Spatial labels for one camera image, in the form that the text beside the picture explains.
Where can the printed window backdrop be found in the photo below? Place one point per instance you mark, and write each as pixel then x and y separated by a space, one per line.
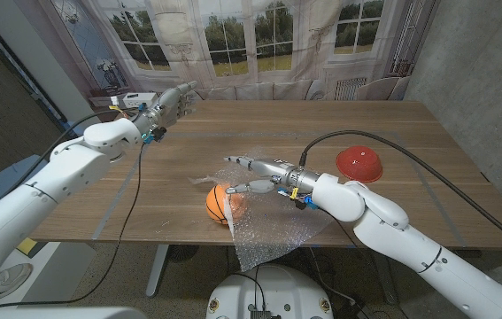
pixel 241 44

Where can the white sneaker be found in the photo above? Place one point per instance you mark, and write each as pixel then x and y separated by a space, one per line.
pixel 7 281

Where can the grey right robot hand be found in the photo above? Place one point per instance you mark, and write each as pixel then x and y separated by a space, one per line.
pixel 272 170

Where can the grey table leg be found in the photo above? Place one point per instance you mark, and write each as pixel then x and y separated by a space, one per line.
pixel 156 270
pixel 379 270

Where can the yellow black floor mat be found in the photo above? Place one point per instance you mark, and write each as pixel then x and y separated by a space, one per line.
pixel 29 246

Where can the white projector box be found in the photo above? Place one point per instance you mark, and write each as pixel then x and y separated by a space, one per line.
pixel 137 100

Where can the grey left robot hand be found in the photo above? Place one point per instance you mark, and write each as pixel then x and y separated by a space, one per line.
pixel 166 106

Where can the red bowl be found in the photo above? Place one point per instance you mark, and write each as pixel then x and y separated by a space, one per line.
pixel 359 165

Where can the orange basketball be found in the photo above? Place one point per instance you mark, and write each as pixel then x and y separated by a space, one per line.
pixel 216 204

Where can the white robot torso edge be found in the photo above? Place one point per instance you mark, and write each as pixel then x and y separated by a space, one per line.
pixel 56 313

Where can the clear bubble wrap sheet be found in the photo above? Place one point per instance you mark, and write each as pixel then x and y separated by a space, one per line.
pixel 272 226

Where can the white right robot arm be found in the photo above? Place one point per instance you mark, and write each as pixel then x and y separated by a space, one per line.
pixel 410 248

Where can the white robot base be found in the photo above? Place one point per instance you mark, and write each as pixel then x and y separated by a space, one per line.
pixel 268 292

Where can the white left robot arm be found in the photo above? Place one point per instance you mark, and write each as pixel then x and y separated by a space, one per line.
pixel 47 186

